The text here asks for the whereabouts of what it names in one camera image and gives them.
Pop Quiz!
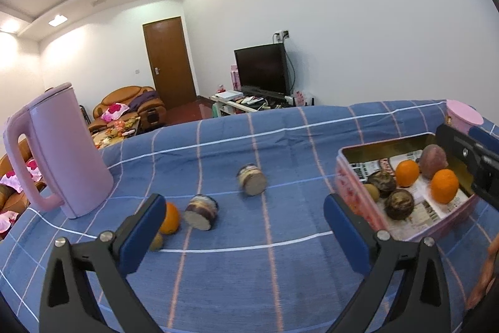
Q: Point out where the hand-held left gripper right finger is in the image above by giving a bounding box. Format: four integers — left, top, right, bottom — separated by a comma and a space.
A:
323, 194, 453, 333

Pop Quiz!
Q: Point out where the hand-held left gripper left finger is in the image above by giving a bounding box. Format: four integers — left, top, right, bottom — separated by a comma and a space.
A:
39, 193, 167, 333

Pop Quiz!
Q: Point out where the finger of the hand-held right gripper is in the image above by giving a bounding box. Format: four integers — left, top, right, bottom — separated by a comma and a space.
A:
435, 123, 475, 179
468, 125, 499, 163

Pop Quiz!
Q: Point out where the purple-brown round fruit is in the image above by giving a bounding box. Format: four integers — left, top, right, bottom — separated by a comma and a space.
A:
420, 144, 449, 180

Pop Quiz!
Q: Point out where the small orange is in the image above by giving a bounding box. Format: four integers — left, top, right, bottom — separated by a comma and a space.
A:
395, 160, 420, 188
159, 202, 181, 235

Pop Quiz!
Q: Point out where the large orange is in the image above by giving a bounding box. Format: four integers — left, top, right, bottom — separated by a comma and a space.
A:
431, 169, 460, 204

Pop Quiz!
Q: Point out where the pink metal tin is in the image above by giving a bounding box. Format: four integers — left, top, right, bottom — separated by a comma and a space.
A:
335, 133, 481, 243

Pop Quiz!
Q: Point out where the person's right hand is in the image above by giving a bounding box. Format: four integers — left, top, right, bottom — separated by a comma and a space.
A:
466, 233, 499, 310

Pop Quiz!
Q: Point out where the pink cartoon cup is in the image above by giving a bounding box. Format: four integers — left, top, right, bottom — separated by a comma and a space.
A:
445, 100, 484, 133

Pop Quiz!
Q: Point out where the printed paper lining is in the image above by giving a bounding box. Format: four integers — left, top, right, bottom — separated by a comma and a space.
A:
347, 150, 468, 232

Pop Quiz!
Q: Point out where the blue checked cloth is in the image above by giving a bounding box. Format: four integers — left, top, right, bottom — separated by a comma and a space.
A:
0, 99, 499, 333

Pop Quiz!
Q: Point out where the cluttered coffee table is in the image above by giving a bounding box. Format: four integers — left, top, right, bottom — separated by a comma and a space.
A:
93, 118, 141, 150

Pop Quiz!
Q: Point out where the pink electric kettle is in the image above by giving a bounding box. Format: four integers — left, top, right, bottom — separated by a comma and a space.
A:
3, 82, 114, 220

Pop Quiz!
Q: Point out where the pink floral pillow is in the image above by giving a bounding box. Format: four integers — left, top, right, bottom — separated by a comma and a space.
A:
0, 171, 22, 194
25, 157, 44, 182
0, 210, 20, 235
102, 103, 129, 122

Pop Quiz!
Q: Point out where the orange leather sofa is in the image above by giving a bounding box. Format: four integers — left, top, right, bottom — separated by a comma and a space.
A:
0, 136, 48, 237

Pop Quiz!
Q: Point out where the purple cloth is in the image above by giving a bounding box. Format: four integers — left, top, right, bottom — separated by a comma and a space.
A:
128, 90, 159, 111

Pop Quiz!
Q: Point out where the small pink patterned bag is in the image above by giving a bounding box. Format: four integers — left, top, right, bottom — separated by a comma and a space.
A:
292, 90, 315, 107

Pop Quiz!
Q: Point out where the white television stand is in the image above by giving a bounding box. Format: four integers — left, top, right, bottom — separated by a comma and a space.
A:
211, 93, 297, 119

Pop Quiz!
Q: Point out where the brown wooden door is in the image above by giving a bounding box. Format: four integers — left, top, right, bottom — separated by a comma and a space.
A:
142, 16, 196, 110

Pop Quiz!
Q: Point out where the black television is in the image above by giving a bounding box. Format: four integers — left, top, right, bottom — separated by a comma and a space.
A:
234, 43, 291, 96

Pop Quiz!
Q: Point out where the black power cable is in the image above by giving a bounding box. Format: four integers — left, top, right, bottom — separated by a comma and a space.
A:
286, 43, 298, 96

